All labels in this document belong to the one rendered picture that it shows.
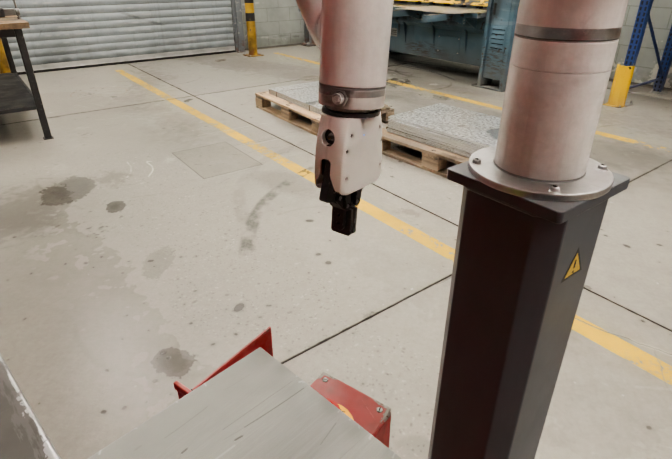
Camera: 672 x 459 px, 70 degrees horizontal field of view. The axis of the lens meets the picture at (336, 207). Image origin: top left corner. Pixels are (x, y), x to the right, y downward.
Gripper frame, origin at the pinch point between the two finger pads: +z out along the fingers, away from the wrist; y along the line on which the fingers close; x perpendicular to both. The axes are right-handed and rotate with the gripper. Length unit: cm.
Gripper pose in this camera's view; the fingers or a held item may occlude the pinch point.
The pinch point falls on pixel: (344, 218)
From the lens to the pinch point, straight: 66.8
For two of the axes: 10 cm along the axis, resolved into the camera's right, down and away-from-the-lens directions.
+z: -0.5, 9.2, 3.8
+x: -8.2, -2.6, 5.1
